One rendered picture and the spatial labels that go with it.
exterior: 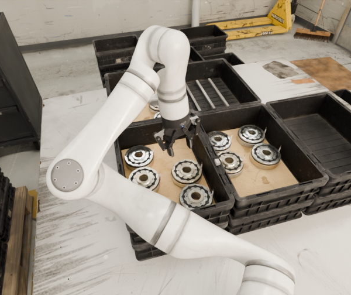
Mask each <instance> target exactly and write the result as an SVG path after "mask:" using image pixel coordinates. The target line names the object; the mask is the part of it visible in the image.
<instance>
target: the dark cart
mask: <svg viewBox="0 0 351 295"><path fill-rule="evenodd" d="M41 122H42V97H41V95H40V93H39V90H38V89H37V86H36V84H35V81H34V79H33V77H32V75H31V73H30V71H29V68H28V66H27V64H26V62H25V59H24V57H23V55H22V52H21V50H20V48H19V46H18V44H17V41H16V39H15V37H14V35H13V33H12V30H11V28H10V26H9V23H8V21H7V20H6V17H5V14H4V12H0V148H6V147H10V146H15V145H20V144H24V143H29V142H33V144H34V145H35V147H36V149H40V142H39V140H40V134H41Z"/></svg>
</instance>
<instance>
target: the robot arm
mask: <svg viewBox="0 0 351 295"><path fill-rule="evenodd" d="M189 56H190V44H189V41H188V39H187V37H186V35H185V34H184V33H183V32H181V31H179V30H174V29H170V28H165V27H162V26H158V25H153V26H151V27H149V28H147V29H146V30H145V31H144V32H143V33H142V34H141V36H140V37H139V40H138V42H137V45H136V48H135V51H134V54H133V56H132V60H131V62H130V66H129V68H128V69H127V70H126V72H125V73H124V75H123V76H122V78H121V79H120V80H119V82H118V83H117V85H116V87H115V88H114V89H113V91H112V92H111V94H110V95H109V97H108V98H107V99H106V101H105V102H104V103H103V105H102V106H101V107H100V109H99V110H98V111H97V113H96V114H95V115H94V116H93V117H92V118H91V120H90V121H89V122H88V123H87V124H86V125H85V126H84V127H83V128H82V130H81V131H80V132H79V133H78V134H77V136H76V137H75V138H74V139H73V140H72V141H71V142H70V143H69V144H68V145H67V146H66V147H65V148H64V149H63V150H62V151H61V152H60V153H59V154H58V155H57V156H56V157H55V158H54V160H53V161H52V162H51V163H50V166H49V168H48V169H47V173H46V183H47V186H48V189H49V190H50V192H51V193H52V194H53V195H54V196H55V197H57V198H59V199H62V200H79V199H82V198H85V199H87V200H90V201H92V202H95V203H97V204H99V205H101V206H103V207H105V208H107V209H109V210H111V211H112V212H114V213H115V214H116V215H118V216H119V217H120V218H121V219H122V220H124V221H125V222H126V223H127V224H128V225H129V226H130V227H131V228H132V229H133V230H134V231H135V232H136V233H137V234H138V235H139V236H140V237H141V238H143V239H144V240H145V241H147V242H148V243H150V244H151V245H154V246H155V247H157V248H158V249H160V250H162V251H163V252H165V253H167V254H169V255H170V256H172V257H174V258H179V259H195V258H205V257H211V256H221V257H226V258H230V259H233V260H235V261H237V262H240V263H241V264H243V265H244V266H245V271H244V274H243V278H242V283H241V286H240V287H239V290H238V292H237V295H294V289H295V270H294V268H293V267H292V265H291V264H290V263H288V262H287V261H286V260H285V259H283V258H282V257H280V256H278V255H276V254H275V253H272V252H270V251H268V250H266V249H264V248H262V247H259V246H257V245H255V244H253V243H251V242H249V241H246V240H244V239H242V238H240V237H238V236H236V235H233V234H231V233H229V232H227V231H226V230H224V229H222V228H220V227H218V226H216V225H214V224H213V223H211V222H209V221H207V220H205V219H203V218H202V217H200V216H199V215H197V214H195V213H194V212H192V211H190V210H189V209H187V208H185V207H183V206H182V205H179V204H178V203H176V202H174V201H172V200H170V199H168V198H166V197H165V196H162V195H160V194H158V193H156V192H154V191H151V190H149V189H147V188H145V187H142V186H140V185H138V184H136V183H134V182H132V181H130V180H128V179H127V178H125V177H123V176H122V175H121V174H119V173H118V172H116V171H114V169H112V168H110V167H109V166H108V165H107V164H105V163H104V162H103V159H104V157H105V155H106V153H107V151H108V150H109V148H110V147H111V145H112V144H113V143H114V141H115V140H116V139H117V137H118V136H119V135H120V134H121V133H122V132H123V131H124V130H125V129H126V128H127V127H128V126H129V125H130V124H131V123H132V122H133V121H134V120H135V119H136V118H137V116H138V115H139V114H140V113H141V112H142V110H143V109H144V107H145V106H146V104H147V103H148V104H149V105H150V106H157V105H158V106H159V110H160V115H161V121H162V124H163V127H162V131H160V132H159V133H157V132H154V133H153V136H154V138H155V139H156V141H157V143H158V144H159V146H160V147H161V149H162V151H165V150H167V153H168V155H169V156H171V157H174V152H173V148H172V147H173V143H175V140H176V138H178V137H179V136H183V135H185V134H186V143H187V146H188V147H189V148H190V149H191V148H192V145H193V137H194V136H197V135H198V133H199V126H200V121H201V120H200V119H199V117H197V116H196V115H195V114H194V115H193V116H192V118H190V110H189V104H188V97H187V92H186V85H185V75H186V71H187V65H188V59H189ZM156 62H158V63H160V64H163V65H165V68H163V69H161V70H159V71H158V72H157V73H156V72H155V71H154V70H153V67H154V65H155V63H156ZM155 91H157V93H155V94H154V92H155ZM191 123H192V124H191ZM190 125H191V131H190V132H189V130H188V128H189V126H190ZM163 135H166V141H165V143H163V141H162V140H163Z"/></svg>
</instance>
